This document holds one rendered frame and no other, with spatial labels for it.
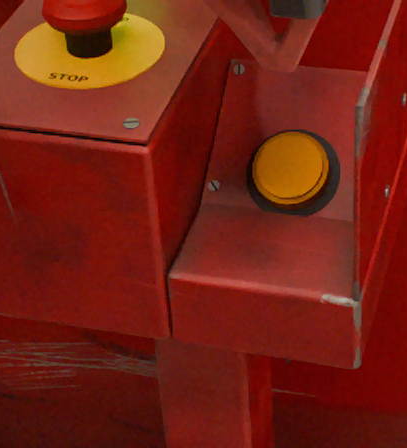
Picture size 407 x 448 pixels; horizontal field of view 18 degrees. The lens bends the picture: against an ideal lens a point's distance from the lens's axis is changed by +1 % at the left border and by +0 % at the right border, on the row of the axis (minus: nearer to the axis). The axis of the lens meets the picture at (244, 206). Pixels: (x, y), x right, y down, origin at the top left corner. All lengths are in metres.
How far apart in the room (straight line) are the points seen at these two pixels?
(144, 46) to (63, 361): 0.53
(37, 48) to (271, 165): 0.13
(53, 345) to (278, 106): 0.50
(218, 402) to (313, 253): 0.15
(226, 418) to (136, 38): 0.23
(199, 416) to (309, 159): 0.19
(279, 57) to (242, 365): 0.21
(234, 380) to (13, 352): 0.44
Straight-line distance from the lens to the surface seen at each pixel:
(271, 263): 0.59
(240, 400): 0.71
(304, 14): 0.47
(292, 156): 0.61
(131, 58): 0.60
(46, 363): 1.11
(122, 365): 1.08
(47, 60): 0.61
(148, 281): 0.59
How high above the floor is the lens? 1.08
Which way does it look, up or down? 37 degrees down
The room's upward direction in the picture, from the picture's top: 3 degrees counter-clockwise
